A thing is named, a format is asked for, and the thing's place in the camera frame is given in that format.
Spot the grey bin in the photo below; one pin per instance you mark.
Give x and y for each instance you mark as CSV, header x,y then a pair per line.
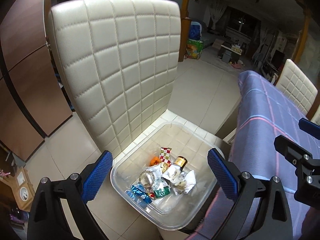
x,y
227,56

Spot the person's right forearm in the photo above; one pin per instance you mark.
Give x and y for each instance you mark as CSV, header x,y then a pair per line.
x,y
312,225

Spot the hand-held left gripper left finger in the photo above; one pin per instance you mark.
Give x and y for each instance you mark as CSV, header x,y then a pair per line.
x,y
97,177

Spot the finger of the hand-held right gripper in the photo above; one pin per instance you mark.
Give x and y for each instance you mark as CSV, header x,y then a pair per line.
x,y
290,150
310,128

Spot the green capped white bottle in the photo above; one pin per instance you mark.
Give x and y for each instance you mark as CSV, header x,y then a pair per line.
x,y
161,193

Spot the cardboard box with round hole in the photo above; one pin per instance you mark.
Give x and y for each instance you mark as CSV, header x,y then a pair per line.
x,y
21,192

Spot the silver foil wrapper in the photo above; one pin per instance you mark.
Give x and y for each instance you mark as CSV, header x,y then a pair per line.
x,y
159,168

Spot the colourful printed bag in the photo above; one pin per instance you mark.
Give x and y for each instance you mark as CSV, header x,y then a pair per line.
x,y
194,48

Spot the pale patterned curtain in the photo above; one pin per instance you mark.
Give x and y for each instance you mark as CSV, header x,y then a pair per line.
x,y
261,40
217,13

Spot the cream quilted chair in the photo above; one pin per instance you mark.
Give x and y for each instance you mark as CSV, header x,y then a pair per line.
x,y
112,67
295,85
316,117

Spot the red gold checked snack wrapper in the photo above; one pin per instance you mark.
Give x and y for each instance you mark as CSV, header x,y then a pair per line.
x,y
165,156

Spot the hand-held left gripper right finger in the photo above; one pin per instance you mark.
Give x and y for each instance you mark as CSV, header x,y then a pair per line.
x,y
222,175

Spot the black television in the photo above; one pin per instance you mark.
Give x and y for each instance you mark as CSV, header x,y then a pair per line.
x,y
278,58

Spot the brown wardrobe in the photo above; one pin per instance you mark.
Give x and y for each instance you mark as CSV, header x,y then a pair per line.
x,y
30,75

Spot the small brown bottle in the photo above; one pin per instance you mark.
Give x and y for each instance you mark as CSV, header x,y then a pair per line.
x,y
180,162

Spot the clear plastic container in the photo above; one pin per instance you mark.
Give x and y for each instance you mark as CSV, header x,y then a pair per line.
x,y
132,165

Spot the small orange scrap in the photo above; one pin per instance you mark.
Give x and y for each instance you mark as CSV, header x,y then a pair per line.
x,y
155,161

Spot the blue bag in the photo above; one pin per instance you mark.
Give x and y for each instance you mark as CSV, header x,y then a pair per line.
x,y
195,30

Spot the coffee table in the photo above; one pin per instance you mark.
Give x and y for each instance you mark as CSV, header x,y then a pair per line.
x,y
233,48

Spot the clear plastic bottle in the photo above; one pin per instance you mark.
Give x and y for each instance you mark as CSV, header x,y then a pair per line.
x,y
170,202

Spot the purple plaid tablecloth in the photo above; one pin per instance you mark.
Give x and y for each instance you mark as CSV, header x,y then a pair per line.
x,y
262,120

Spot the window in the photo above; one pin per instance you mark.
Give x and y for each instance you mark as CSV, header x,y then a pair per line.
x,y
241,20

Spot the blue foil wrapper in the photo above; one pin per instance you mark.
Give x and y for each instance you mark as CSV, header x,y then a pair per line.
x,y
140,192

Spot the wooden pillar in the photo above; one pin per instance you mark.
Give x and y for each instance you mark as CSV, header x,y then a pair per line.
x,y
303,35
186,10

